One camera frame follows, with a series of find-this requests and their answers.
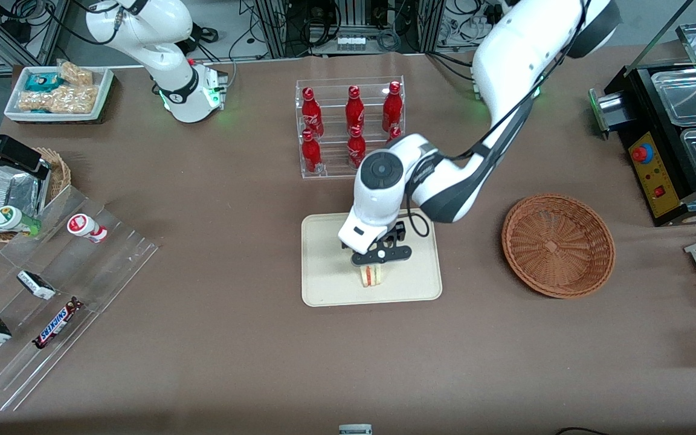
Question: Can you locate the white rectangular snack tray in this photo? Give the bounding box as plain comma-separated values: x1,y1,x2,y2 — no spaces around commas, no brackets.
4,65,115,124

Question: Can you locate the aluminium equipment rack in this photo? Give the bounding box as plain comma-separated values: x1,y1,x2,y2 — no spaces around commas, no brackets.
254,0,445,59

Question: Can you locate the teal snack packet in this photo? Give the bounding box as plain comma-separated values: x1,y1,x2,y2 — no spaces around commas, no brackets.
25,72,65,93

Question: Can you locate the aluminium frame beam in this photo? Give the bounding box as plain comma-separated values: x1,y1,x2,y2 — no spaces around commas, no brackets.
0,0,71,76

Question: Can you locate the cream rectangular plastic tray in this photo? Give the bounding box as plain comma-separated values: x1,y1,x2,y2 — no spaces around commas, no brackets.
301,211,443,308

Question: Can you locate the round brown wicker basket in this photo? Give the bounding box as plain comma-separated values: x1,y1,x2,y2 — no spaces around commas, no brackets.
501,193,616,300

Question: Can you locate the black food warmer yellow panel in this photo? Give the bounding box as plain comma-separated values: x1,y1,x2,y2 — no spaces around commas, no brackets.
588,21,696,228

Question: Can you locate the large peanut brittle pack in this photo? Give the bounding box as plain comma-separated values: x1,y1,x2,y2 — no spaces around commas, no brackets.
18,85,98,115

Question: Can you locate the snickers chocolate bar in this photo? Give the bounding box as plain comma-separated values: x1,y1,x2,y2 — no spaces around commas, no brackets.
32,297,85,350

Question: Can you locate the clear acrylic stepped display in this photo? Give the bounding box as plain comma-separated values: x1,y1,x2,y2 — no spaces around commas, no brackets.
0,184,161,413

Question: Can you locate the silver foil packet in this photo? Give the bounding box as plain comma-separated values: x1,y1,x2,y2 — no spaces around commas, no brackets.
0,166,51,233

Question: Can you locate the clear acrylic bottle rack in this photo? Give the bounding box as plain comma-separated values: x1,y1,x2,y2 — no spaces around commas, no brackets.
295,77,406,179

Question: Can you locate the green white drink bottle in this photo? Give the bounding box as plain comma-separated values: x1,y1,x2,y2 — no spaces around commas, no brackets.
0,205,42,237

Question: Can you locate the triangular sandwich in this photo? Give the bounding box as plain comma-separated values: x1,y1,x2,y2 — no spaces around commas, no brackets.
359,263,388,288

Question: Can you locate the white red yogurt bottle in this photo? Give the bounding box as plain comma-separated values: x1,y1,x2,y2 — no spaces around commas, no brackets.
67,213,109,244

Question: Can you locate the small peanut brittle pack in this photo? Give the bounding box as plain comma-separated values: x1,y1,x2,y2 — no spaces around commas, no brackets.
58,60,94,87

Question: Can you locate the black camera cable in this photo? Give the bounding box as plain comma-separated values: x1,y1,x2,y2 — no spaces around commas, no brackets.
404,207,431,239

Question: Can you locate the small brown wicker basket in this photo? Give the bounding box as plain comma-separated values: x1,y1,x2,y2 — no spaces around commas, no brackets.
0,147,73,244

